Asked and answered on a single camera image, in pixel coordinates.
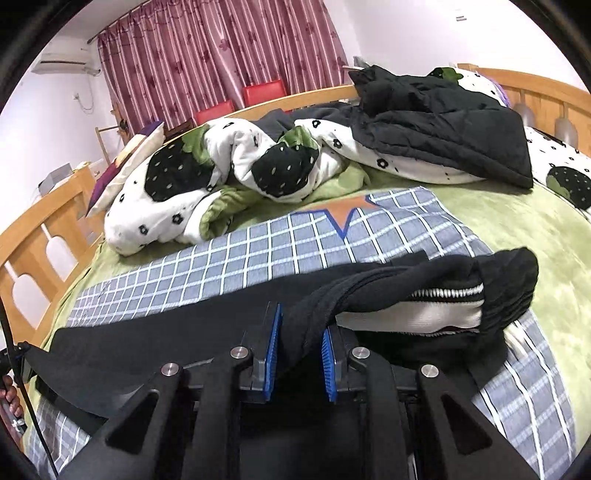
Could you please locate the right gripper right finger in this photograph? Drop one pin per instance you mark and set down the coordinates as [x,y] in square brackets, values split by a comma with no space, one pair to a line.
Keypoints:
[415,423]

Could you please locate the red chair right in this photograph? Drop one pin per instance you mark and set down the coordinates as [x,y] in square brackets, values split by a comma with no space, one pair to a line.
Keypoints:
[264,92]

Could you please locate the maroon floral curtain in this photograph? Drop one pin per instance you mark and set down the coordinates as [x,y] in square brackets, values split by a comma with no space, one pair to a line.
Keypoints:
[166,60]

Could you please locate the wooden bed frame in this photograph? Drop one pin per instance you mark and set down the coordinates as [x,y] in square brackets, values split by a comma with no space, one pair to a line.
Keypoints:
[52,248]

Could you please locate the black quilted jacket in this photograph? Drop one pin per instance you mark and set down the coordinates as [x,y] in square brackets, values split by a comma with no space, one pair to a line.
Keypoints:
[426,129]

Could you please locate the purple orange pillow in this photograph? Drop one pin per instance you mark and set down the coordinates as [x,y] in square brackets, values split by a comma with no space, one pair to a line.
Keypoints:
[110,183]

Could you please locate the white strawberry print duvet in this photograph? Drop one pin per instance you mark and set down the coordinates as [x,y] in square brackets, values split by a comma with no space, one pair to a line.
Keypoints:
[191,188]

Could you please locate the blue checkered bed sheet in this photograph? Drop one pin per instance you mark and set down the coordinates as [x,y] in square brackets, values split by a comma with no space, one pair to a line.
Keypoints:
[277,249]

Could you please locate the person's left hand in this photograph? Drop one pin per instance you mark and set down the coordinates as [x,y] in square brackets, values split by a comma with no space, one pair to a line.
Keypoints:
[9,393]

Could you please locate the red chair left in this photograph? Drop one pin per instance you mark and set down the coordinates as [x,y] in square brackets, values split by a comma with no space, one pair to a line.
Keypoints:
[217,111]

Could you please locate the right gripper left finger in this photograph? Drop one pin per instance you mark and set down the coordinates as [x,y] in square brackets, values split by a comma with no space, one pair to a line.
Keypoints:
[183,422]

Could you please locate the red chair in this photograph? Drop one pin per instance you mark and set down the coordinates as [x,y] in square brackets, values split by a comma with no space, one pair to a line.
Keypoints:
[264,92]
[217,111]

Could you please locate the white air conditioner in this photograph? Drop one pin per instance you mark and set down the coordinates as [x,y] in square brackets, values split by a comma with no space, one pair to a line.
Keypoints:
[53,60]

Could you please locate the wooden rack by wall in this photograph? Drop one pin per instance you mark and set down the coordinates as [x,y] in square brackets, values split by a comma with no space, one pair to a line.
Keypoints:
[121,127]

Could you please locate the black pants with white stripe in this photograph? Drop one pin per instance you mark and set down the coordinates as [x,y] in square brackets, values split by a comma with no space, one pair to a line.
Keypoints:
[450,311]

